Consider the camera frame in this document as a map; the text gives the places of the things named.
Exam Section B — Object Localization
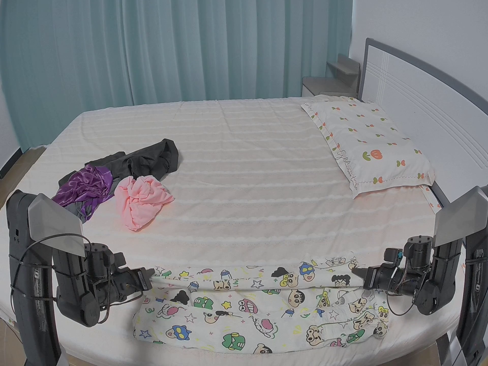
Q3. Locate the bed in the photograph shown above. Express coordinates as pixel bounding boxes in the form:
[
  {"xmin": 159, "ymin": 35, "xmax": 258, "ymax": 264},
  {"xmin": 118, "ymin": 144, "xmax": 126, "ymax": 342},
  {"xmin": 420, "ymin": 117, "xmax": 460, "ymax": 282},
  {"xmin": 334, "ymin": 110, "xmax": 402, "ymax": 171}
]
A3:
[{"xmin": 0, "ymin": 38, "xmax": 488, "ymax": 366}]

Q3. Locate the pink garment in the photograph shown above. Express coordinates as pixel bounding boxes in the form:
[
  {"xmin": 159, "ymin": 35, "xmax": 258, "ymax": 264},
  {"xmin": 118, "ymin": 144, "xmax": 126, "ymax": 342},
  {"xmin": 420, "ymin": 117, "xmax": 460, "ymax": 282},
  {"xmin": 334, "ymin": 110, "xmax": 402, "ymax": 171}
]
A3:
[{"xmin": 115, "ymin": 175, "xmax": 175, "ymax": 232}]

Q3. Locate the blue-green curtain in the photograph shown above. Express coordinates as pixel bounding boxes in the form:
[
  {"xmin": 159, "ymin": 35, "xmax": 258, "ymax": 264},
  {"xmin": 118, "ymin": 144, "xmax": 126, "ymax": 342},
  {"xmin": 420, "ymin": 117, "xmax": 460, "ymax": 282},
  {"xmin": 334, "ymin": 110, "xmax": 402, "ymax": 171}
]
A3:
[
  {"xmin": 123, "ymin": 0, "xmax": 353, "ymax": 102},
  {"xmin": 0, "ymin": 0, "xmax": 134, "ymax": 152}
]

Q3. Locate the dark grey garment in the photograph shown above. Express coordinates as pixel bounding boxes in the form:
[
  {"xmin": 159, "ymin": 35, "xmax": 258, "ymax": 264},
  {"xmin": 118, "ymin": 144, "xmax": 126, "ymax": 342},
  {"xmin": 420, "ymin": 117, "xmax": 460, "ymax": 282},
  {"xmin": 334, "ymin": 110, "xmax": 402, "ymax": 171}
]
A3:
[{"xmin": 58, "ymin": 150, "xmax": 127, "ymax": 224}]

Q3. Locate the black cable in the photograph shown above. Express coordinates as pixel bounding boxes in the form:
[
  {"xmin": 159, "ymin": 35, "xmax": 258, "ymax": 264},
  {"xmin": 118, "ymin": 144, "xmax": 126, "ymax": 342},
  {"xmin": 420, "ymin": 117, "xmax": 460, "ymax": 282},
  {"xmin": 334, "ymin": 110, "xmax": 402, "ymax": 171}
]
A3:
[{"xmin": 9, "ymin": 234, "xmax": 91, "ymax": 302}]

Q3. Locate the white printed pyjama top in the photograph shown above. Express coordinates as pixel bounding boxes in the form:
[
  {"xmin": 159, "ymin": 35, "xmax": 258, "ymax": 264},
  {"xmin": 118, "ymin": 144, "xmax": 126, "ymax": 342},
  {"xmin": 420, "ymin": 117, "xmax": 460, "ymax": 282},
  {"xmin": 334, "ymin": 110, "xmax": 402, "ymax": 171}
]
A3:
[{"xmin": 133, "ymin": 255, "xmax": 390, "ymax": 354}]

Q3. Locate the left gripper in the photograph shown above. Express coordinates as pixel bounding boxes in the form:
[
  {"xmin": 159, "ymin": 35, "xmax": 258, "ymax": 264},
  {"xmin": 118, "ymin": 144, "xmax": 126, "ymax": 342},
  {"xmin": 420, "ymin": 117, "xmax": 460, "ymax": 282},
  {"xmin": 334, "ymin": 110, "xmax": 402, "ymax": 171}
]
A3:
[{"xmin": 112, "ymin": 266, "xmax": 154, "ymax": 296}]

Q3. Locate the grey bedside table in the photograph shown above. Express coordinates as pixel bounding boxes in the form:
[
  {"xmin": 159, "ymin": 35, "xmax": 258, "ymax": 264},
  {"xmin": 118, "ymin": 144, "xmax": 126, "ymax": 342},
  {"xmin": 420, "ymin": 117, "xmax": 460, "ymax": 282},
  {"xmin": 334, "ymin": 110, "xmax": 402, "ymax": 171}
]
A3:
[{"xmin": 302, "ymin": 54, "xmax": 361, "ymax": 97}]

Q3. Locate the purple garment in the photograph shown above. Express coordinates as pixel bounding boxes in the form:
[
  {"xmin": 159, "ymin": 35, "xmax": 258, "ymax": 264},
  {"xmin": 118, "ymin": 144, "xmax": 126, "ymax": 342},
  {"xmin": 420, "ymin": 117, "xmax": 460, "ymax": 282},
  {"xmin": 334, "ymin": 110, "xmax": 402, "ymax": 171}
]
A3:
[{"xmin": 53, "ymin": 165, "xmax": 115, "ymax": 220}]

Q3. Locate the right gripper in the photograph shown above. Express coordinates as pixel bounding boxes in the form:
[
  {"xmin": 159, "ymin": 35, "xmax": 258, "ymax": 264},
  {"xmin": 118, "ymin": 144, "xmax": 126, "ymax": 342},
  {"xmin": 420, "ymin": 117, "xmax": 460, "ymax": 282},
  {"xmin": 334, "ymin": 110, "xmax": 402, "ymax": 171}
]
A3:
[{"xmin": 351, "ymin": 263, "xmax": 394, "ymax": 291}]

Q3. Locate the white printed pillow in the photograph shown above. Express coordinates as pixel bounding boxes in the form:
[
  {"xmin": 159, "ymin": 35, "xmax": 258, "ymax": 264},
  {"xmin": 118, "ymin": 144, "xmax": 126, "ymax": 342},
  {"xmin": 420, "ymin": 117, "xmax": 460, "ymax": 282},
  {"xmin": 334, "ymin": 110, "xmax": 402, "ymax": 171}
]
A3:
[{"xmin": 301, "ymin": 95, "xmax": 436, "ymax": 199}]

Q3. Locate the black garment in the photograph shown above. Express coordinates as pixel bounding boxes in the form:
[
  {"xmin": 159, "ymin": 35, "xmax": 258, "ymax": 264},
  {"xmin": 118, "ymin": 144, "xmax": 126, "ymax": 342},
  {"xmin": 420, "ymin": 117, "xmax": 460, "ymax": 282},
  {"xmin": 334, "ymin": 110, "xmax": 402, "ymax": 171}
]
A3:
[{"xmin": 111, "ymin": 138, "xmax": 180, "ymax": 179}]

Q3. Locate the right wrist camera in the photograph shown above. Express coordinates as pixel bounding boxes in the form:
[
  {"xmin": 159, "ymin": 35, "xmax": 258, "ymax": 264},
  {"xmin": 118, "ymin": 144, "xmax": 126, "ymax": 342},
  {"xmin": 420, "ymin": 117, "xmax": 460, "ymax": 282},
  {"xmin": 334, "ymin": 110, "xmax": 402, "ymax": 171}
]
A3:
[{"xmin": 384, "ymin": 247, "xmax": 403, "ymax": 268}]

